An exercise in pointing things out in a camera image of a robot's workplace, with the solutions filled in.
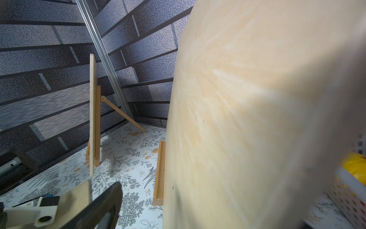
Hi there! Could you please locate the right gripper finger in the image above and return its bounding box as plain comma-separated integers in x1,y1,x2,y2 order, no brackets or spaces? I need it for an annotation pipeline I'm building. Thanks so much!
62,182,123,229

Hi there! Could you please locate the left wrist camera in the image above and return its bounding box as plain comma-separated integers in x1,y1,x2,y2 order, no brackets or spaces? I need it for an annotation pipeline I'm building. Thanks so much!
3,195,60,228

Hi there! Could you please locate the floral table mat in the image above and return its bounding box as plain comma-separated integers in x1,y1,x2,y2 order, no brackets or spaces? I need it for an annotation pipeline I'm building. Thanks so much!
0,123,366,229

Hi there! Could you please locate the yellow banana bunch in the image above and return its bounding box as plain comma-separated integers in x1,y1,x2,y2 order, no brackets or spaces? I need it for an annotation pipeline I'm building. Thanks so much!
342,151,366,185

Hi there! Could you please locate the plywood board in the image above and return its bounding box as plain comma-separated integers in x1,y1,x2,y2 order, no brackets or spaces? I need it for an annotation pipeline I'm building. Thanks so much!
89,53,98,177
43,179,92,229
163,1,366,229

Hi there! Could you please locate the white plastic basket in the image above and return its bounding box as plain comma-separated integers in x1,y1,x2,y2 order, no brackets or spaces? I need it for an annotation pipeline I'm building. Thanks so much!
327,134,366,229

